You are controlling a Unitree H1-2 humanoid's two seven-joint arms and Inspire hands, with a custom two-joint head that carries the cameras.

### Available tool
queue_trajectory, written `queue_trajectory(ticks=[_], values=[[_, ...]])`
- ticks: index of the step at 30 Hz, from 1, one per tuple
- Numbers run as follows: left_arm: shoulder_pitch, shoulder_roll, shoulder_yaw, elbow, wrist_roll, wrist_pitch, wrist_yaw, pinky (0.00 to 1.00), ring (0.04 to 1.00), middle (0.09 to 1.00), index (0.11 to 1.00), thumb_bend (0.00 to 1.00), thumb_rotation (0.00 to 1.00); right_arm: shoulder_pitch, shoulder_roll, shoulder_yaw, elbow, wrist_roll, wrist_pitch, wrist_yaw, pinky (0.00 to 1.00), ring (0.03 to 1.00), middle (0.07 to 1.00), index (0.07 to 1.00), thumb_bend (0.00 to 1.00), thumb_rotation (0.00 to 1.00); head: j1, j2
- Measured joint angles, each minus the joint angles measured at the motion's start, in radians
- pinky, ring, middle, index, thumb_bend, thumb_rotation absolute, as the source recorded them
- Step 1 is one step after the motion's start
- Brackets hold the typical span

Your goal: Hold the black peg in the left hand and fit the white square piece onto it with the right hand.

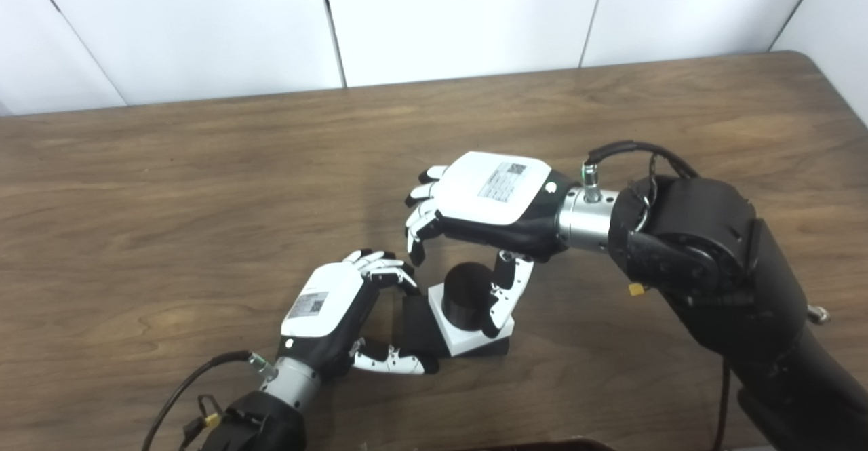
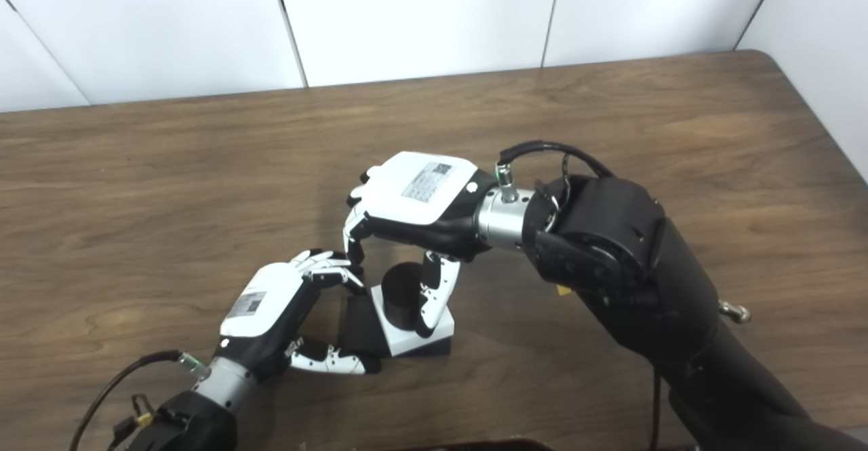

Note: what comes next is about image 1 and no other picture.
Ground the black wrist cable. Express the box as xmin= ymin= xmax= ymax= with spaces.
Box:
xmin=141 ymin=350 xmax=273 ymax=451
xmin=583 ymin=140 xmax=732 ymax=451

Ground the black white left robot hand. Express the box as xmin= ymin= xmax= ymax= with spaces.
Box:
xmin=279 ymin=250 xmax=439 ymax=378

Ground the black peg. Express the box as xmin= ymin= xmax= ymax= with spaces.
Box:
xmin=401 ymin=262 xmax=511 ymax=358

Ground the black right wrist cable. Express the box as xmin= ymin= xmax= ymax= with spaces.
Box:
xmin=583 ymin=140 xmax=732 ymax=451

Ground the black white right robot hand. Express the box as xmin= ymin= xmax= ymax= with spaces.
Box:
xmin=405 ymin=151 xmax=584 ymax=338

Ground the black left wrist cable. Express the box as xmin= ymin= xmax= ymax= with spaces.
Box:
xmin=141 ymin=350 xmax=273 ymax=451

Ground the white square piece with hole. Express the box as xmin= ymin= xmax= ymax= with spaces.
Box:
xmin=427 ymin=281 xmax=515 ymax=357

